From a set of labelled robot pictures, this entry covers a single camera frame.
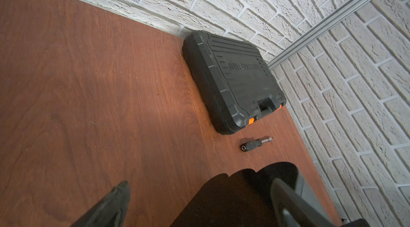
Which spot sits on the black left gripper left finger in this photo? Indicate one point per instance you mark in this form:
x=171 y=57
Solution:
x=109 y=211

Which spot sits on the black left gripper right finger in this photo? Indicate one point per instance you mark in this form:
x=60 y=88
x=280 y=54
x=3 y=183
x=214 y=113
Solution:
x=285 y=198

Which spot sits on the black drawer cabinet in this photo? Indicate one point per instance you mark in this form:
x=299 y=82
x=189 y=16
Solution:
x=244 y=199

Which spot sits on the black plastic tool case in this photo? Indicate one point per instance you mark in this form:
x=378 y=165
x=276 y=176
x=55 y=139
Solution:
x=234 y=81

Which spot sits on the aluminium corner frame post right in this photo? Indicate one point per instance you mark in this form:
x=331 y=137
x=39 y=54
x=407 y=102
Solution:
x=320 y=28

